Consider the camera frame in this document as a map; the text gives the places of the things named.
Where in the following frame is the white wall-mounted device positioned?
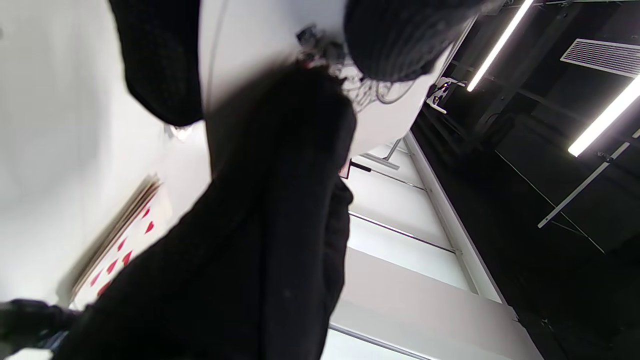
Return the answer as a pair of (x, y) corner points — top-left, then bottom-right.
(426, 77), (467, 115)

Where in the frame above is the black ribbed knit sleeve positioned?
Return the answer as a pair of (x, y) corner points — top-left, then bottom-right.
(344, 0), (482, 83)

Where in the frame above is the thin black-tipped rod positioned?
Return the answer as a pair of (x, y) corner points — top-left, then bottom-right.
(350, 161), (427, 192)

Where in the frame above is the long ceiling light strip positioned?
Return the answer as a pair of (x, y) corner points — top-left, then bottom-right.
(567, 75), (640, 158)
(466, 0), (536, 93)

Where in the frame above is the person's right hand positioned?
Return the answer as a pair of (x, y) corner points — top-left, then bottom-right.
(0, 298), (84, 357)

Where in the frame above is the white ceiling air vent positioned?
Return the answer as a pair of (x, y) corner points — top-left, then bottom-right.
(560, 38), (640, 79)

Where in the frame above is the white ceiling rail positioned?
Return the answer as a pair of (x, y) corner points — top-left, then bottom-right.
(537, 129), (640, 229)

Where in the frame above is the stack of playing cards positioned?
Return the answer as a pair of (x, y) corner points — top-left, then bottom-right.
(70, 174), (162, 301)

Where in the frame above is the tangle of black cables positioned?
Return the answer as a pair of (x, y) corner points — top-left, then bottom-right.
(296, 25), (417, 114)

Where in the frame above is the playing card with red hearts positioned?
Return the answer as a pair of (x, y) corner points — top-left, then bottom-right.
(70, 187), (173, 311)

